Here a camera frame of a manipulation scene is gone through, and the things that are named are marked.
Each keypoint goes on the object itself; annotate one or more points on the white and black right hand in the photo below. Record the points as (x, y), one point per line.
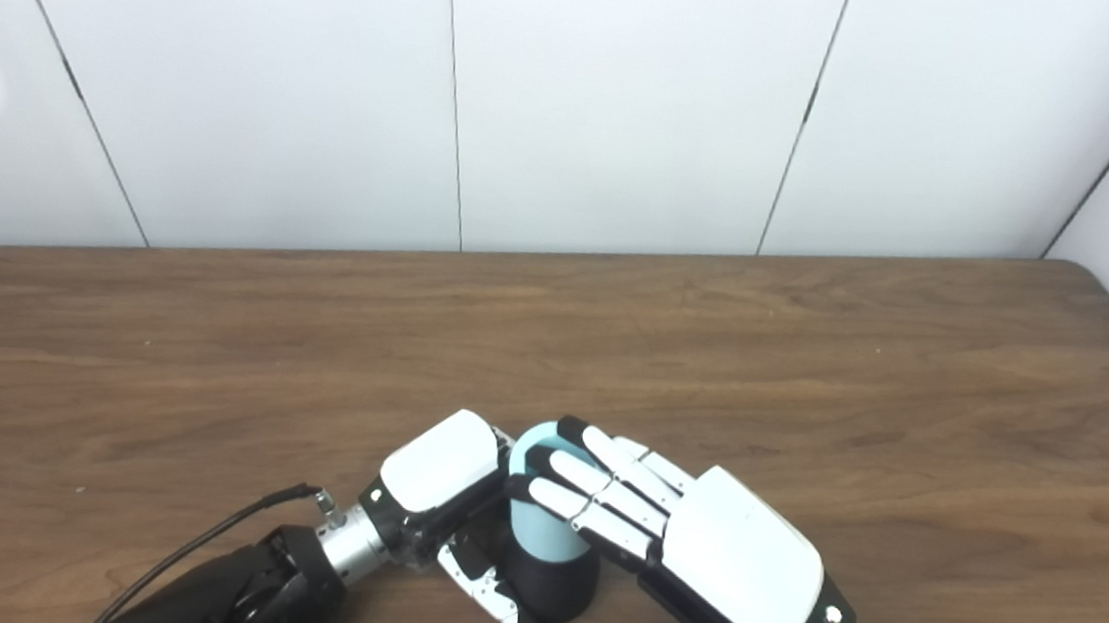
(744, 559)

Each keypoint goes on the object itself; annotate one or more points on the black flared nozzle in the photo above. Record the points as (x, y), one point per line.
(560, 593)

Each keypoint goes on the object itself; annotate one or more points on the white and black left hand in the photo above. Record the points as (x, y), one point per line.
(441, 460)

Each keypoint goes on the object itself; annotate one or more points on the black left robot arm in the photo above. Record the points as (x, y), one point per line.
(259, 592)

